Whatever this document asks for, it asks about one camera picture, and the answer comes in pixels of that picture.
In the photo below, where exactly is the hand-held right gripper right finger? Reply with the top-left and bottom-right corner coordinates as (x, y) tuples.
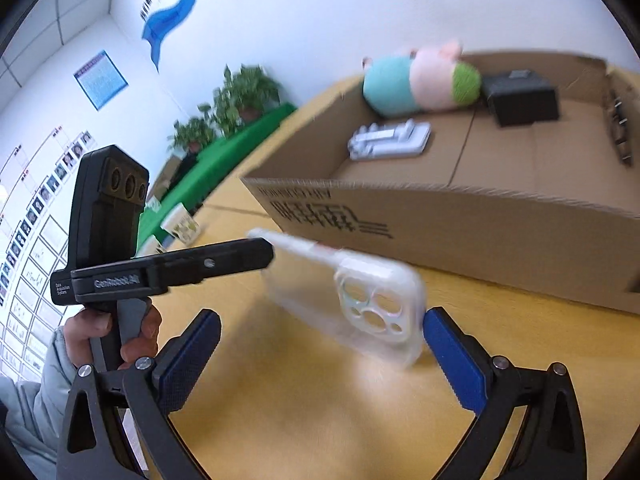
(422, 306), (587, 480)

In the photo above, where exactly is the brown cardboard box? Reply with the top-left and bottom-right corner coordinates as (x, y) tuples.
(240, 50), (640, 317)

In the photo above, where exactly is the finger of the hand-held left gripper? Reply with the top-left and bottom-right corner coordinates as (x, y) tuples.
(148, 238), (275, 296)

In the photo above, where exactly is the clear phone case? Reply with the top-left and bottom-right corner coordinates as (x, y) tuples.
(248, 227), (427, 372)

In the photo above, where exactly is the person's left forearm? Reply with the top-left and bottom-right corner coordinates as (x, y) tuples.
(0, 327), (83, 480)

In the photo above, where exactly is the blue wall banner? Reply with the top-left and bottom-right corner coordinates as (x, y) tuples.
(141, 0), (211, 73)

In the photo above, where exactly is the person's left hand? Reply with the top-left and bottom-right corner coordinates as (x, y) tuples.
(65, 304), (163, 370)

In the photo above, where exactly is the blue wall poster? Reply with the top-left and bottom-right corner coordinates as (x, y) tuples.
(73, 50), (127, 111)

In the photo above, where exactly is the wooden desktop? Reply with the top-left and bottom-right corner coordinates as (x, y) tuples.
(125, 160), (640, 480)

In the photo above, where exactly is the wall photo chart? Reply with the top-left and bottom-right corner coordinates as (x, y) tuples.
(0, 130), (96, 376)

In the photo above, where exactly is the white printed carton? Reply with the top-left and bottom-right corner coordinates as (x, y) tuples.
(136, 236), (167, 259)
(161, 203), (201, 247)

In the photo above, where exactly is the white folding phone stand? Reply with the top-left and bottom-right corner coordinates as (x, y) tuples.
(346, 119), (432, 162)

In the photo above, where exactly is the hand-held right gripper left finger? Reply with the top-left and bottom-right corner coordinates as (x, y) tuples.
(56, 308), (222, 480)

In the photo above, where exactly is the potted green plant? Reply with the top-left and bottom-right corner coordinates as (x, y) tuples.
(214, 64), (281, 126)
(167, 105), (221, 153)

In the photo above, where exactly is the black box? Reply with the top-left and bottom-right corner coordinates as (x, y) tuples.
(482, 69), (561, 128)

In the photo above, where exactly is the pink pig plush toy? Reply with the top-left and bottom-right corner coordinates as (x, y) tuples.
(361, 37), (483, 116)

